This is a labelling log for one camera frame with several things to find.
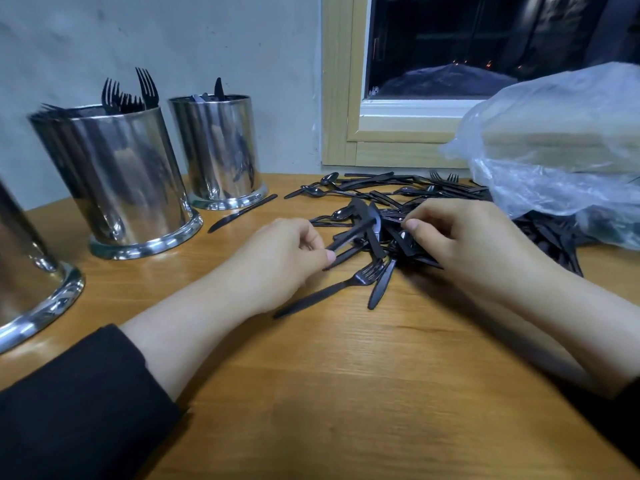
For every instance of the dark parked car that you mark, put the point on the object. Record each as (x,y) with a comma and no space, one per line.
(450,83)

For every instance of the clear plastic bag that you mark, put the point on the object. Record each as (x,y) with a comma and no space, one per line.
(560,135)

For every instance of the person's right hand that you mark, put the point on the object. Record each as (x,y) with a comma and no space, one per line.
(475,250)

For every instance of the person's right forearm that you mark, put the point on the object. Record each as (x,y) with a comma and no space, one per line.
(590,325)

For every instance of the pile of black plastic cutlery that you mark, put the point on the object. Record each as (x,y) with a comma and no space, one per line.
(380,210)

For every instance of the black plastic fork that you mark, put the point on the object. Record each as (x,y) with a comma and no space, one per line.
(330,292)
(110,95)
(147,87)

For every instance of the bundle of black cutlery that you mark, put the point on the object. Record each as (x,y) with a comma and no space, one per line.
(198,97)
(131,103)

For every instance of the person's left hand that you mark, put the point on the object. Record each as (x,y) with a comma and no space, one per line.
(275,265)

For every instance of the person's left forearm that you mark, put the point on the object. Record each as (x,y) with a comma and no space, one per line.
(90,395)

